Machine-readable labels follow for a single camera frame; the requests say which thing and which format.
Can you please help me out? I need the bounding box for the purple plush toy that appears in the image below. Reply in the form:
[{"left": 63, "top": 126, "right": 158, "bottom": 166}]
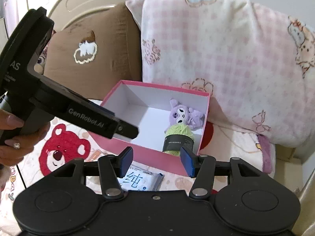
[{"left": 169, "top": 99, "right": 205, "bottom": 130}]

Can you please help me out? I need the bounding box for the brown embroidered pillow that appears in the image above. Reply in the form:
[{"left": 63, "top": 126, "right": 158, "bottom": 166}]
[{"left": 44, "top": 3, "right": 142, "bottom": 100}]

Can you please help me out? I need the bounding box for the pink cardboard box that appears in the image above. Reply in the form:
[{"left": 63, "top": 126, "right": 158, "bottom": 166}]
[{"left": 90, "top": 80, "right": 210, "bottom": 176}]

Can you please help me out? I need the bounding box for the person's left hand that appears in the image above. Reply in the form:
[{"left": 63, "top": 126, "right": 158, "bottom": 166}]
[{"left": 1, "top": 110, "right": 50, "bottom": 166}]

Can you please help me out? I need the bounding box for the pink checked white blanket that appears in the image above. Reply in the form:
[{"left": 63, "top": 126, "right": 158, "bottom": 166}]
[{"left": 125, "top": 0, "right": 314, "bottom": 147}]

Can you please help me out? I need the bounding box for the red bear print bedspread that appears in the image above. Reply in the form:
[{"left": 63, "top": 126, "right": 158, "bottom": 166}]
[{"left": 0, "top": 99, "right": 276, "bottom": 236}]

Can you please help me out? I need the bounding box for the grey bunny plush toy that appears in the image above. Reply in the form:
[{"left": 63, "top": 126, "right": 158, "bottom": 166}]
[{"left": 34, "top": 40, "right": 51, "bottom": 75}]

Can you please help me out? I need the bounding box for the blue white tissue pack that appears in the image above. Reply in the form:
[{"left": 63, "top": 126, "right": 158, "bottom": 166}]
[{"left": 118, "top": 165, "right": 164, "bottom": 191}]

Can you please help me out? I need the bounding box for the green yarn ball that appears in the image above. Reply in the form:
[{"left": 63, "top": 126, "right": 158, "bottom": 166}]
[{"left": 162, "top": 124, "right": 194, "bottom": 157}]

